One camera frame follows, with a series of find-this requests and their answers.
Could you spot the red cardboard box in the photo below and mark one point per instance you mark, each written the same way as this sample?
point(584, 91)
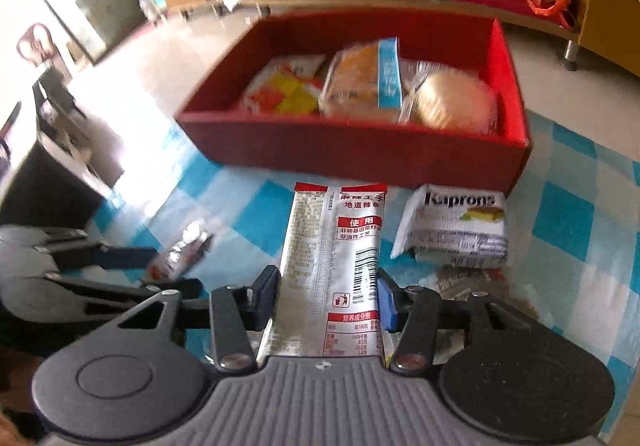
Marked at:
point(350, 155)

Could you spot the blue white checked tablecloth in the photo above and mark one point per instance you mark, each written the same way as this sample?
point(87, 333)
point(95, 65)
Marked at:
point(575, 236)

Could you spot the bread packet with blue stripe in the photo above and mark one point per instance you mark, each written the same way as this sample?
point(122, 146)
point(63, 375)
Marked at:
point(355, 80)

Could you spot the red silver spicy strip packet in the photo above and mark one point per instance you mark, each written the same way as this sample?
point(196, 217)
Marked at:
point(330, 251)

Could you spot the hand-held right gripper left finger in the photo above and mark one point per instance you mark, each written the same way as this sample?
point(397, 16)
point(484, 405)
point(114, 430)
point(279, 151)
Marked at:
point(265, 301)

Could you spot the small red silver packet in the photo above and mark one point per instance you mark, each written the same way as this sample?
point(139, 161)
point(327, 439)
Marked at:
point(180, 251)

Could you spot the black cabinet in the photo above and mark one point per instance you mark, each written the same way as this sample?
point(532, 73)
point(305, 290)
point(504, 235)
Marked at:
point(40, 175)

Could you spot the white wafer packet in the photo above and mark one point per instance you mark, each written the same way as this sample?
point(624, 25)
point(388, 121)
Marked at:
point(450, 231)

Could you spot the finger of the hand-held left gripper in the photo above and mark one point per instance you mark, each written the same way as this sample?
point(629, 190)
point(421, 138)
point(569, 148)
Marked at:
point(125, 257)
point(150, 290)

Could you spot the round bread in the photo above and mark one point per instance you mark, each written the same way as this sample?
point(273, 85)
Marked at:
point(450, 100)

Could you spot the red yellow snack packet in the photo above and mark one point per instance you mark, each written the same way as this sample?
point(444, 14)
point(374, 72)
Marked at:
point(280, 90)

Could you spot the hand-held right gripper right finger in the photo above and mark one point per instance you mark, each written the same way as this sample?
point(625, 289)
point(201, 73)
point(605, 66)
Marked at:
point(387, 306)

